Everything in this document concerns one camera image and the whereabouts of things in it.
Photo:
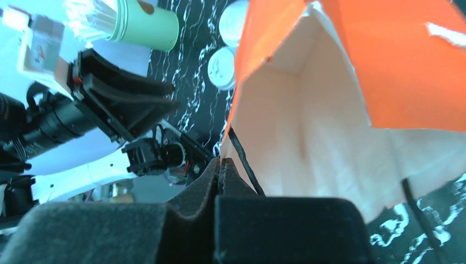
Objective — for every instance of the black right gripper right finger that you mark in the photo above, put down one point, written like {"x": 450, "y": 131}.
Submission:
{"x": 249, "y": 228}

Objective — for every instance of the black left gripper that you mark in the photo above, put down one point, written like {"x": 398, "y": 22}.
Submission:
{"x": 125, "y": 106}

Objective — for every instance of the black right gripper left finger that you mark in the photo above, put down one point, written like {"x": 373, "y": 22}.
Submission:
{"x": 178, "y": 231}

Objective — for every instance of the orange paper bag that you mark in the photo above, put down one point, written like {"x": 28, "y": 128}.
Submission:
{"x": 348, "y": 98}

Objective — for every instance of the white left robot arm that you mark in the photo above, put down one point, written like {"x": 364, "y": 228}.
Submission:
{"x": 94, "y": 145}

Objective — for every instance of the green paper cup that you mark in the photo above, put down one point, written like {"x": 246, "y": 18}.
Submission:
{"x": 141, "y": 23}

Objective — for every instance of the white wrapped straws bundle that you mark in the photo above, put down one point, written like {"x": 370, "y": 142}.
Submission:
{"x": 91, "y": 20}

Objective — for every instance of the white lid stack upper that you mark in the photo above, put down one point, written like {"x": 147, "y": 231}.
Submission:
{"x": 232, "y": 22}

